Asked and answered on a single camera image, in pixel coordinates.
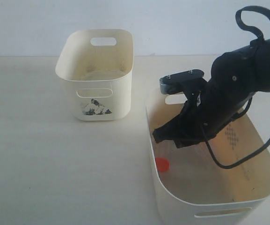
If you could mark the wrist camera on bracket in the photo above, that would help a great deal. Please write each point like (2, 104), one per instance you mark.
(169, 83)

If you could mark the orange-capped tube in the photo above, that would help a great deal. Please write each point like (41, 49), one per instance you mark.
(164, 152)

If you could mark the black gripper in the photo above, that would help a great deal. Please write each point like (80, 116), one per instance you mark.
(201, 118)

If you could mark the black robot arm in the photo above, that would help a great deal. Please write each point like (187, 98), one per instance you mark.
(237, 76)

